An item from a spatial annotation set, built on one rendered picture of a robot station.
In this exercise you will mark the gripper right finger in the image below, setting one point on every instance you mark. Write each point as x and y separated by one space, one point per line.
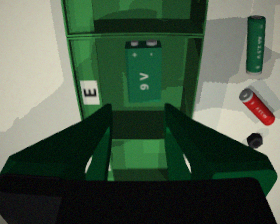
211 154

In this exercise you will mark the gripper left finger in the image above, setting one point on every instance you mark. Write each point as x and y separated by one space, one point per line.
66 153

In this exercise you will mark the red battery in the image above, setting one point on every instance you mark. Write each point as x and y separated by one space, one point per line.
256 106

